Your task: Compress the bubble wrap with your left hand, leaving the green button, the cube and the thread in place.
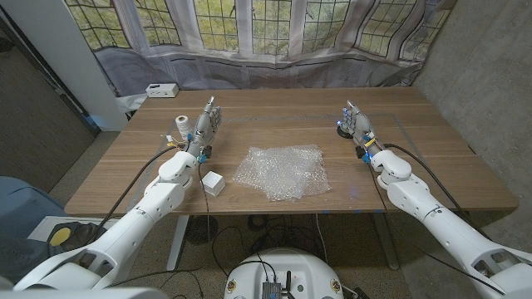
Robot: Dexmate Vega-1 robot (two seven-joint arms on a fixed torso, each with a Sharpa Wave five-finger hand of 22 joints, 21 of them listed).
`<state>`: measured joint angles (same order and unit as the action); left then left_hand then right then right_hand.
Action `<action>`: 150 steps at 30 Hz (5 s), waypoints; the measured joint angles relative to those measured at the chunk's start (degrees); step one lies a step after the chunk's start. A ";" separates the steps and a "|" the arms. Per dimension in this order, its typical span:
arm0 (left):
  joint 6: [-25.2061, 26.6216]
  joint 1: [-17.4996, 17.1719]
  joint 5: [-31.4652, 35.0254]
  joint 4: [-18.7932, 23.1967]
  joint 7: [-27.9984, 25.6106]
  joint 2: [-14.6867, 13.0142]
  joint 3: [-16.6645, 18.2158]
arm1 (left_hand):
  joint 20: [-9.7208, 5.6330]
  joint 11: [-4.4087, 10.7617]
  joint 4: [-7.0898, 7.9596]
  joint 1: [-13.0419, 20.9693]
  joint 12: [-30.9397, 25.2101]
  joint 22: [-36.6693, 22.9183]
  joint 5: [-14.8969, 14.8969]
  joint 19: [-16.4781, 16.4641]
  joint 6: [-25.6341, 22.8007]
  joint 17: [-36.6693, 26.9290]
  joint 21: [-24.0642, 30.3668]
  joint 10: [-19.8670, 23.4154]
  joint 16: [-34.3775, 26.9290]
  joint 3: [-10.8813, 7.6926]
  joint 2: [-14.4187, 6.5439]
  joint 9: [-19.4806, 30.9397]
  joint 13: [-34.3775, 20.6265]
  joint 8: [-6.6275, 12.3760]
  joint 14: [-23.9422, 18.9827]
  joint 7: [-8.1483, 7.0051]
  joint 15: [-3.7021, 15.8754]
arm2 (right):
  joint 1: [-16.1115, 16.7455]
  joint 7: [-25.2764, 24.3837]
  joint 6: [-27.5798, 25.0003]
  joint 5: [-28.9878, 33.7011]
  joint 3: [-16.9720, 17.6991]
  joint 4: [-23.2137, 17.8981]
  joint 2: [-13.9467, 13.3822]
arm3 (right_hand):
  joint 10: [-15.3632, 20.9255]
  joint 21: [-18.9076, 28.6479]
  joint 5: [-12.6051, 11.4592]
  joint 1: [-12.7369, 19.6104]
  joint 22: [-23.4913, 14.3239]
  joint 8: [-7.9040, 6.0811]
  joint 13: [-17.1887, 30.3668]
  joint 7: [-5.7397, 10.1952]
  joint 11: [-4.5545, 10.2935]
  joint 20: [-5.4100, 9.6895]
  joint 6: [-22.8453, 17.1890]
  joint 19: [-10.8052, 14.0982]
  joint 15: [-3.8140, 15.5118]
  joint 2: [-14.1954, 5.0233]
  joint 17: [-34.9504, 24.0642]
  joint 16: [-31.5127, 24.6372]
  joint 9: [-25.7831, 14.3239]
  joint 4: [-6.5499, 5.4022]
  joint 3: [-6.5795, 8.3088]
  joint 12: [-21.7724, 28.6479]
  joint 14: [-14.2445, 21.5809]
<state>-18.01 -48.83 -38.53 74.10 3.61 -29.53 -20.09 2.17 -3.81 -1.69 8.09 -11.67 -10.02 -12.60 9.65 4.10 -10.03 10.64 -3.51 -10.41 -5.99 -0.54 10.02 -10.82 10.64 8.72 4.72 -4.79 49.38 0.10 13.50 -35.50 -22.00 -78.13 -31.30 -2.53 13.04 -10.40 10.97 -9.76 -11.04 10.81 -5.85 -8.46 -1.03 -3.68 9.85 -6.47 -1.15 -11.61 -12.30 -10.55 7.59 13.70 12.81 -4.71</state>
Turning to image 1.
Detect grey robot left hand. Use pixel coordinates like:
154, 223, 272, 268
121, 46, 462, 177
187, 96, 223, 158

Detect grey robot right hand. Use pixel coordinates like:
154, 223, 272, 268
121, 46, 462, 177
337, 100, 383, 158

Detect clear bubble wrap sheet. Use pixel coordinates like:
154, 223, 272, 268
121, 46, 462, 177
231, 144, 333, 203

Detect white thread spool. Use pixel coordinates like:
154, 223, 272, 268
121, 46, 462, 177
175, 115, 195, 142

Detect white cube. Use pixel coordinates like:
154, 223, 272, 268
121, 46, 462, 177
199, 170, 226, 197

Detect white power strip box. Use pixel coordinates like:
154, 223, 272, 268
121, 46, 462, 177
145, 83, 180, 99

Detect black round floor disc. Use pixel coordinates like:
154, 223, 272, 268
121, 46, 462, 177
185, 214, 219, 246

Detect printed window backdrop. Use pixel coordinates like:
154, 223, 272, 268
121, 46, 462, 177
64, 0, 458, 97

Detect white table leg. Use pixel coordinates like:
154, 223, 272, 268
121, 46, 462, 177
165, 214, 190, 272

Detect grey table leg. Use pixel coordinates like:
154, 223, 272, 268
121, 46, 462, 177
372, 213, 401, 271

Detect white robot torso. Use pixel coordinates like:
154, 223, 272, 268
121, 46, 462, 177
223, 248, 345, 299

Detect dark shoe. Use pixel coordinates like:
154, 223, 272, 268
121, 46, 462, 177
68, 223, 107, 250

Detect grey electronics box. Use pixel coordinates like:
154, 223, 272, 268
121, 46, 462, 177
261, 281, 283, 299

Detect black yellow foot pedal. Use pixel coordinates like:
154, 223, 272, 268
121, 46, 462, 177
46, 222, 76, 250

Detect white floor mat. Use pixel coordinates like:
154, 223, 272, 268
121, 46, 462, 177
27, 214, 126, 246

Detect blue upholstered seat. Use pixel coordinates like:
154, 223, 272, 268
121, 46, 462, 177
0, 176, 67, 250

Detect person leg blue jeans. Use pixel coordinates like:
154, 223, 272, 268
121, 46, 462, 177
0, 232, 57, 286

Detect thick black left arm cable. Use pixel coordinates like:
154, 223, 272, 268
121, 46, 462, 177
86, 144, 190, 244

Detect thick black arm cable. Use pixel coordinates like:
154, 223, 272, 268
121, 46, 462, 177
86, 144, 190, 244
382, 143, 494, 242

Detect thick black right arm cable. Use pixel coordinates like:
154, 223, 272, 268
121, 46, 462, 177
382, 143, 494, 242

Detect black floor cable tangle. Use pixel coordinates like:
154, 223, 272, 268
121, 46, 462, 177
211, 213, 329, 279

